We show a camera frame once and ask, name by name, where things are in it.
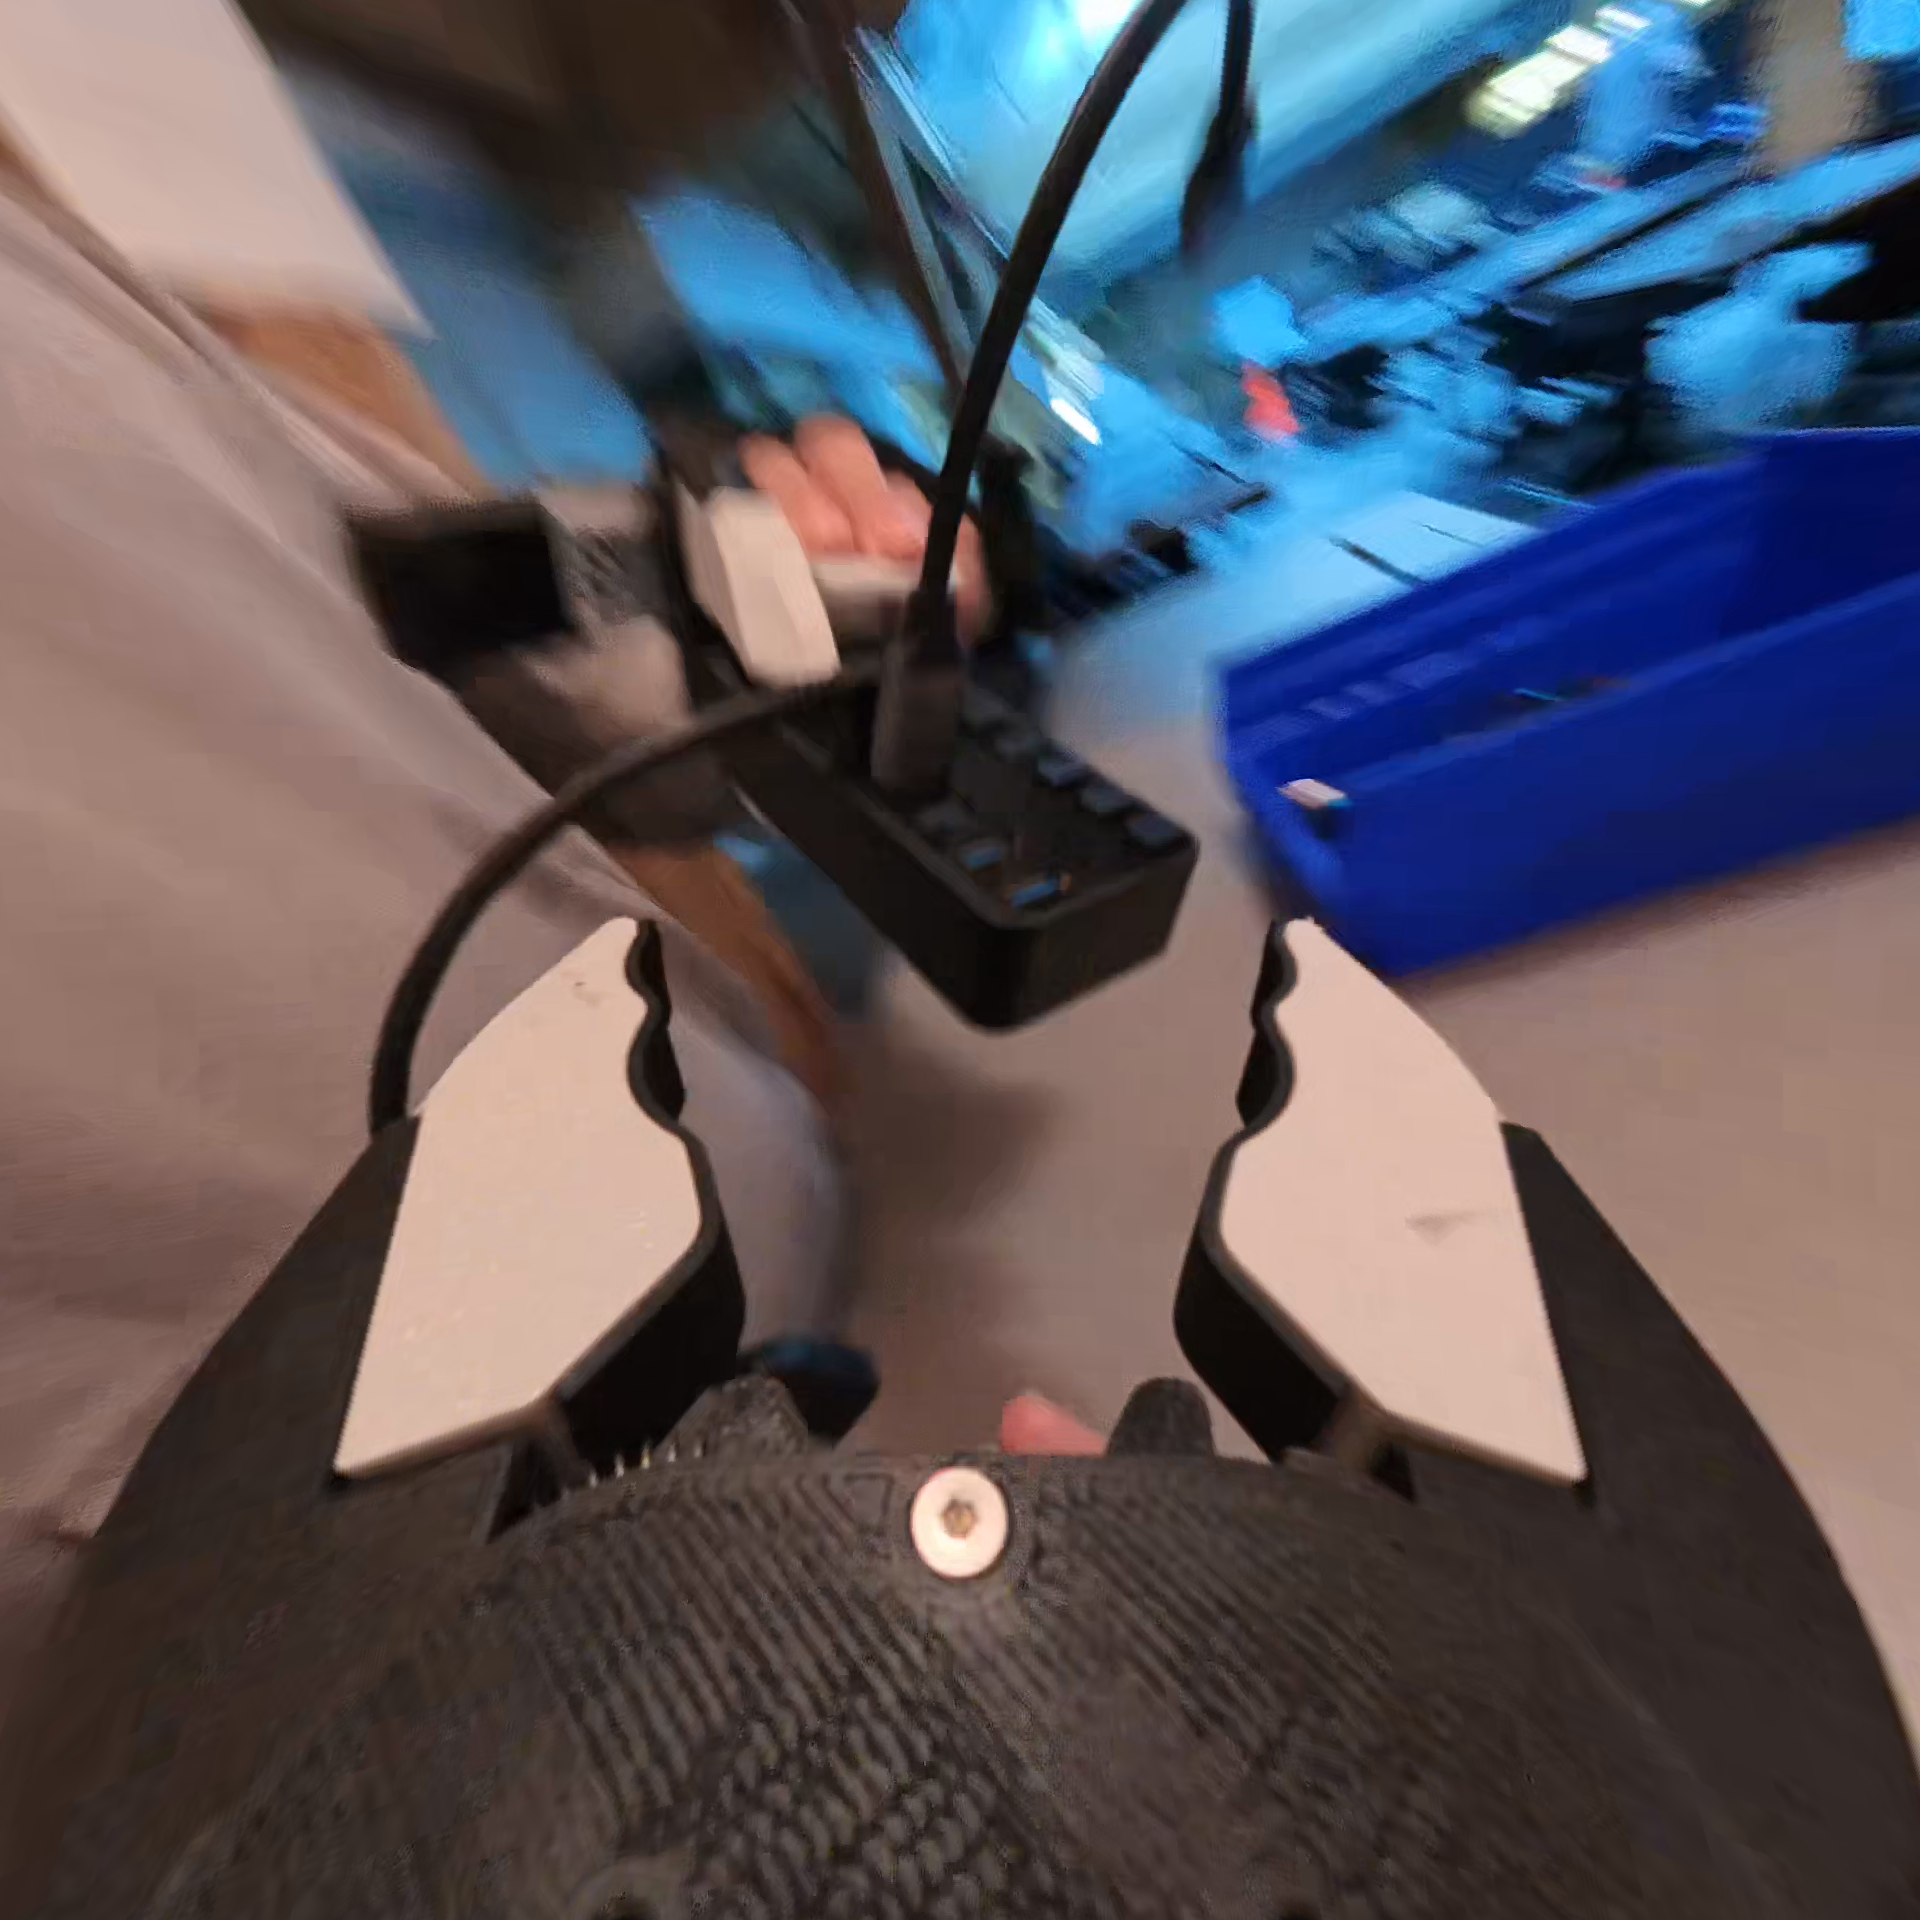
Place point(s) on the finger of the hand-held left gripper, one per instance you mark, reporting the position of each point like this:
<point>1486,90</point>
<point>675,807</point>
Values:
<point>749,586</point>
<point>866,581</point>

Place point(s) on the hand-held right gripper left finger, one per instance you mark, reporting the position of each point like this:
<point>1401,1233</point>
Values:
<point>523,1201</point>

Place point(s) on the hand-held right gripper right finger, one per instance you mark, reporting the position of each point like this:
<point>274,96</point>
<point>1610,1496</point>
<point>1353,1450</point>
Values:
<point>1395,1201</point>

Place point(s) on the black usb hub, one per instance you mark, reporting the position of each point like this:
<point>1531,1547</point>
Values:
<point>1049,931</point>

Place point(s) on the person's left hand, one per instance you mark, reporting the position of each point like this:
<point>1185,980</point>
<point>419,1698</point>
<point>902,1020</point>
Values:
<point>840,488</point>

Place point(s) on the person's right hand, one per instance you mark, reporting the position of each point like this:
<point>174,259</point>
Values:
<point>1049,1429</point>

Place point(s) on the person's grey sweatshirt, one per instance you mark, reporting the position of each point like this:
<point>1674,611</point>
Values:
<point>180,749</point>

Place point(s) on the blue plastic bin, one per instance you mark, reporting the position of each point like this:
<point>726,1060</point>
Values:
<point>1574,675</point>

